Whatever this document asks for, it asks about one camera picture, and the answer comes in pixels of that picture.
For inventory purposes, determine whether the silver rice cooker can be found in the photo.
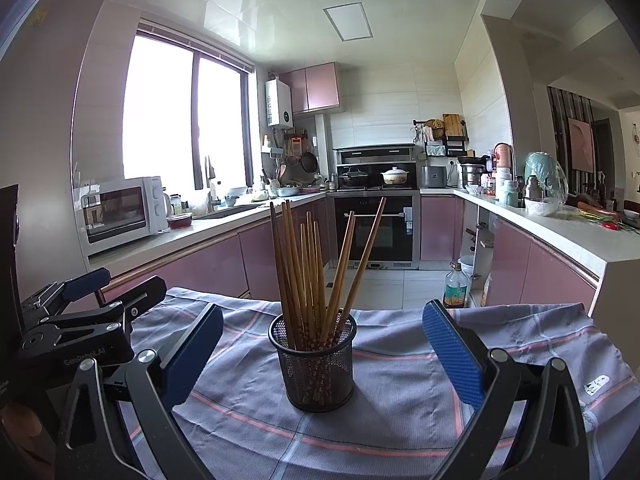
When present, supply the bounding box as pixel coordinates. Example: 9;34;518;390
421;165;449;190

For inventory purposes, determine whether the pale green canister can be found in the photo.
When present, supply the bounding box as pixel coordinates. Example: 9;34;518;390
497;180;520;207

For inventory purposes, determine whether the grey plaid tablecloth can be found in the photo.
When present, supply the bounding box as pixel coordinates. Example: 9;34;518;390
107;287;640;480

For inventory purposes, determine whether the steel range hood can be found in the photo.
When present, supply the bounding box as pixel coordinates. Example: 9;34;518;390
333;144;420;191

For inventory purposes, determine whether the black built-in oven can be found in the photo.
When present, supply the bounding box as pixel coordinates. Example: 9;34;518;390
330;191;421;270

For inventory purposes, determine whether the white casserole pot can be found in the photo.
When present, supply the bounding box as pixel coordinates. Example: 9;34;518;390
381;166;412;186

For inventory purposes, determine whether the white microwave oven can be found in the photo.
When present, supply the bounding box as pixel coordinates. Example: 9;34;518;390
74;176;169;246

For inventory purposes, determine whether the black mesh pen holder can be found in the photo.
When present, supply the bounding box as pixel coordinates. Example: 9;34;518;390
268;310;358;413

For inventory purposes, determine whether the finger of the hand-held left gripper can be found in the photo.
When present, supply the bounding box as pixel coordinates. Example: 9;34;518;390
20;267;112;318
30;275;168;328

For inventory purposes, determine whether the steel stock pot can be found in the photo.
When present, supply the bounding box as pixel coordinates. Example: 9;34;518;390
459;156;488;188

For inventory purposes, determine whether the kitchen sink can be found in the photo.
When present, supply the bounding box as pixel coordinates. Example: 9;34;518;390
200;204;261;218

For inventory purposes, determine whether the teal jar under plastic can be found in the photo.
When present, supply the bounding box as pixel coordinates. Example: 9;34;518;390
524;152;569;206

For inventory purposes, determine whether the cooking oil bottle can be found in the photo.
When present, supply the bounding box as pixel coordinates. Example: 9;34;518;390
442;261;469;308

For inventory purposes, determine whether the person's left hand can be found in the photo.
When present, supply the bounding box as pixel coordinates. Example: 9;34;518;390
0;401;45;461

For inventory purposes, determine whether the pink kettle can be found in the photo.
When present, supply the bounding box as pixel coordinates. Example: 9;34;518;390
492;142;515;183

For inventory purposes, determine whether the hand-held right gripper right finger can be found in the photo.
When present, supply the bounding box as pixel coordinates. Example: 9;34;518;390
421;299;591;480

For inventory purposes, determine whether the white water heater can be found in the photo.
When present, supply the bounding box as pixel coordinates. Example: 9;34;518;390
265;79;293;128

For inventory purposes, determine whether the kitchen window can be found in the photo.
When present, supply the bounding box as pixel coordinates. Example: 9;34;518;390
122;20;256;191

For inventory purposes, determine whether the ceiling light panel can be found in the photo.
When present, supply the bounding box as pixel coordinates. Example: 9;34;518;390
322;2;374;42

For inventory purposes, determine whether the framed wall picture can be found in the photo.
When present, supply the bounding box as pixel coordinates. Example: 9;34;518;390
567;117;596;173

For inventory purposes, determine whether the black wall rack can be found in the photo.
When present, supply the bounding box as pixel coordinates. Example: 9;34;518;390
412;117;471;157

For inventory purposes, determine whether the pink base cabinet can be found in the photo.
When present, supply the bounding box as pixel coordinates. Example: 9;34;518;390
87;195;331;306
420;195;613;321

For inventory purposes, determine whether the bunch of wooden chopsticks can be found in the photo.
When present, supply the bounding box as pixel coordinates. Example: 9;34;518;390
269;197;387;403

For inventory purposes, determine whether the black wok with lid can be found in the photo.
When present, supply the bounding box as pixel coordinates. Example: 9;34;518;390
339;166;371;188

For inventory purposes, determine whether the white bowl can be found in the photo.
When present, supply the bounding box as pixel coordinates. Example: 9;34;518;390
523;197;563;217

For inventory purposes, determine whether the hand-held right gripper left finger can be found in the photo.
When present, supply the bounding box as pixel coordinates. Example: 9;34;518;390
56;302;224;480

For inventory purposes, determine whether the pink wall cabinet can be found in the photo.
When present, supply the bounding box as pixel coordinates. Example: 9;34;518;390
279;62;343;115

